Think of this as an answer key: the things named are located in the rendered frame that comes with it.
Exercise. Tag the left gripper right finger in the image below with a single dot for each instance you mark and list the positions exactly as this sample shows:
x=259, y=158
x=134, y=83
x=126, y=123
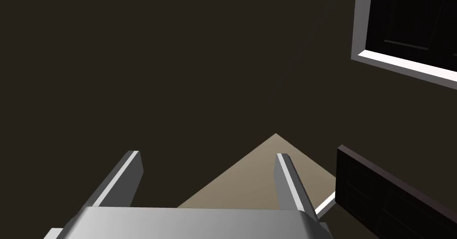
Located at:
x=291, y=185

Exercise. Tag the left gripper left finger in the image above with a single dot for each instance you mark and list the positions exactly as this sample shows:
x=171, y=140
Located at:
x=119, y=182

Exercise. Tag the dark door leaf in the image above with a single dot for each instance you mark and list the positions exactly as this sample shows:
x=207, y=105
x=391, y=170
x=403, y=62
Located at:
x=385, y=199

